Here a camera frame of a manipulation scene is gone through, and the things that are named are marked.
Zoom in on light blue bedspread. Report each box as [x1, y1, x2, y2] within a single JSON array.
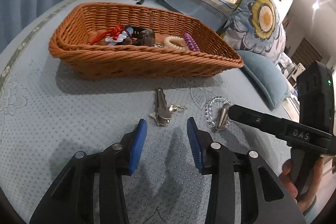
[[1, 0, 269, 223]]

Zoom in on red string charm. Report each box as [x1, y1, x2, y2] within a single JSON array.
[[91, 24, 130, 44]]

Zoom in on teal round cushion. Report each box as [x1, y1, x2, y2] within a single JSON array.
[[237, 50, 290, 110]]

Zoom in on cream spiral hair tie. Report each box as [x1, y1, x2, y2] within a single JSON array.
[[163, 35, 188, 51]]

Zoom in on small silver earring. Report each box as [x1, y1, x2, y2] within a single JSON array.
[[169, 105, 187, 113]]

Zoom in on brown wicker basket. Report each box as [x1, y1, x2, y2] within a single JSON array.
[[49, 2, 243, 80]]

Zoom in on person's right hand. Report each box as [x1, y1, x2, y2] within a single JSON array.
[[278, 156, 335, 223]]

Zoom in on striped blue pillow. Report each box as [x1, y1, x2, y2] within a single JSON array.
[[158, 0, 234, 31]]

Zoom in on silver hair clip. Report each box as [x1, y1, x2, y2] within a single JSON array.
[[215, 103, 231, 130], [149, 88, 172, 126]]

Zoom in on floral yellow blue pillow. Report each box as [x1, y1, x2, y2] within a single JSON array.
[[218, 0, 286, 64]]

